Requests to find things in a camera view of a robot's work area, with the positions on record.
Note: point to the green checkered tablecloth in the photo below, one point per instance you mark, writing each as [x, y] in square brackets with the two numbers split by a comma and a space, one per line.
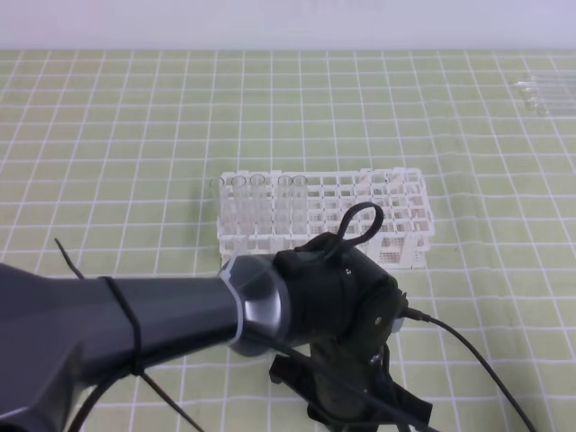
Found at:
[108, 155]

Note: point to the white plastic test tube rack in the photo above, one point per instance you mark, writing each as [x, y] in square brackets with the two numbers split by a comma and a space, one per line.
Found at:
[319, 203]

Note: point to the glass test tube in rack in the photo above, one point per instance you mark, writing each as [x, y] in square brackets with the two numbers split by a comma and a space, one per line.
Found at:
[219, 196]
[258, 194]
[240, 191]
[283, 206]

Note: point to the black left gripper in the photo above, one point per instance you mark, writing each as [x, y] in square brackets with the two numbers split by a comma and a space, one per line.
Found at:
[343, 305]

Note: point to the glass test tube lying flat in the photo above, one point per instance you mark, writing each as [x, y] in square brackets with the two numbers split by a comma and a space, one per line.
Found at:
[554, 81]
[548, 94]

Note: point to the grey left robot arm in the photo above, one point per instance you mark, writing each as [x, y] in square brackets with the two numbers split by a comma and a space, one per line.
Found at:
[60, 336]

